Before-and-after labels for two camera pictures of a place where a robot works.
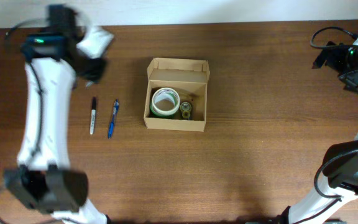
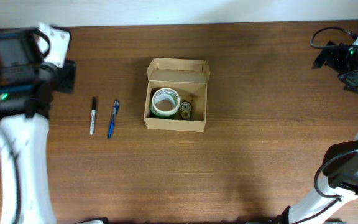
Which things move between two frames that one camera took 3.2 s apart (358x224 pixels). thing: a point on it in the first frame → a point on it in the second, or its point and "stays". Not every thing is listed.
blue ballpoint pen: [113, 118] stays
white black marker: [93, 116] stays
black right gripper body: [328, 56] stays
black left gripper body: [92, 71] → [66, 76]
